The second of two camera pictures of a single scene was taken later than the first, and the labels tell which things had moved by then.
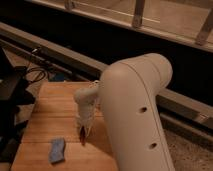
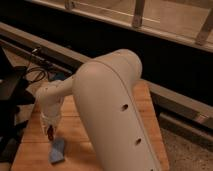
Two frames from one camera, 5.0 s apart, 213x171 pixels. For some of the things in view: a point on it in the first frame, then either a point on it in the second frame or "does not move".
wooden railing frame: x=189 y=21 does not move
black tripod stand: x=14 y=97 does not move
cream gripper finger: x=80 y=127 -> x=44 y=128
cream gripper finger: x=89 y=131 -> x=55 y=130
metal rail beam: x=190 y=113 does not move
